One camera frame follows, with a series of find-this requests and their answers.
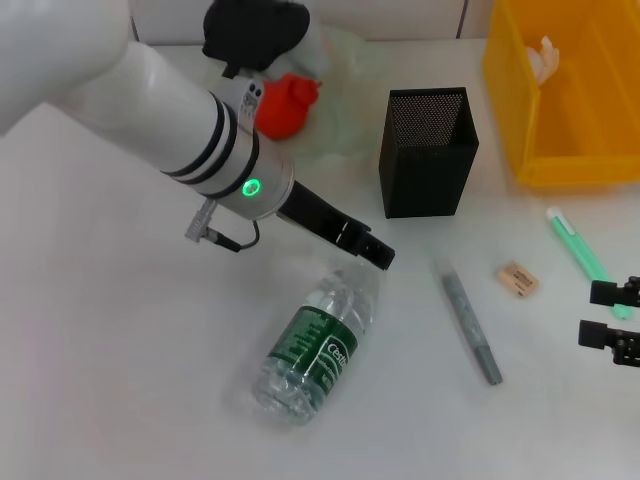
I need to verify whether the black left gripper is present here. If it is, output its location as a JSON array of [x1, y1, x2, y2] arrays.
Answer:
[[276, 179, 397, 272]]

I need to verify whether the mint green pen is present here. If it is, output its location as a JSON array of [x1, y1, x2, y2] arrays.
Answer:
[[545, 206, 633, 322]]

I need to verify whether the clear green-label water bottle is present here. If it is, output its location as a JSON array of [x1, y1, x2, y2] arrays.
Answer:
[[252, 266, 387, 427]]

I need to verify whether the red-orange toy fruit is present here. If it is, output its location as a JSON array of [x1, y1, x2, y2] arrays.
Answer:
[[255, 72, 323, 141]]

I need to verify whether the white paper ball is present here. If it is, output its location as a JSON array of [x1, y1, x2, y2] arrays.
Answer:
[[524, 35, 562, 84]]

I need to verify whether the small beige eraser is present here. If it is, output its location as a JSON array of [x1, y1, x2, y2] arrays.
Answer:
[[495, 260, 541, 300]]

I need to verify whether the black mesh pen holder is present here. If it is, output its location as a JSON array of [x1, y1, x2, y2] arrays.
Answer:
[[378, 87, 481, 220]]

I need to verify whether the grey marker pen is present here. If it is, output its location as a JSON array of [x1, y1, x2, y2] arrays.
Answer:
[[432, 258, 504, 387]]

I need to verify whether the translucent green fruit plate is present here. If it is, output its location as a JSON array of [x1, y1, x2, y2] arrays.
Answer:
[[289, 22, 392, 166]]

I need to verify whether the yellow plastic bin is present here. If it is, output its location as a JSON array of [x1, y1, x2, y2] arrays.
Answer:
[[481, 0, 640, 188]]

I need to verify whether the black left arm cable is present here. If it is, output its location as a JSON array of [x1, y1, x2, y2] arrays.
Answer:
[[184, 199, 262, 252]]

